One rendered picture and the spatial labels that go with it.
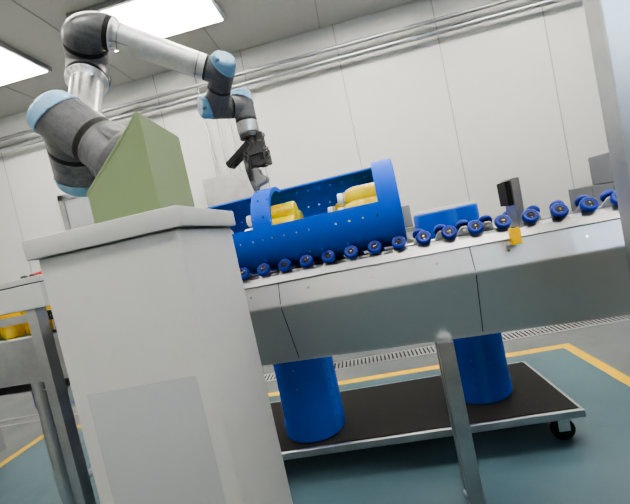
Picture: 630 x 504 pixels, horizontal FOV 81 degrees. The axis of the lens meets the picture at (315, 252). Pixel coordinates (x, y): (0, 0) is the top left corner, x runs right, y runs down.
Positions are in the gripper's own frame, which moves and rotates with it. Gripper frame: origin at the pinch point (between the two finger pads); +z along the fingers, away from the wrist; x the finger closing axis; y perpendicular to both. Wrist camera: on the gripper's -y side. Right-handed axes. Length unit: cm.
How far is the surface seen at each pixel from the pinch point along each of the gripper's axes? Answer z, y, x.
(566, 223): 30, 91, -12
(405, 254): 31, 47, -12
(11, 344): 35, -94, -23
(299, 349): 56, 6, -9
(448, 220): 25, 68, 40
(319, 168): -55, -28, 323
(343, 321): 48, 24, -11
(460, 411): 83, 54, -10
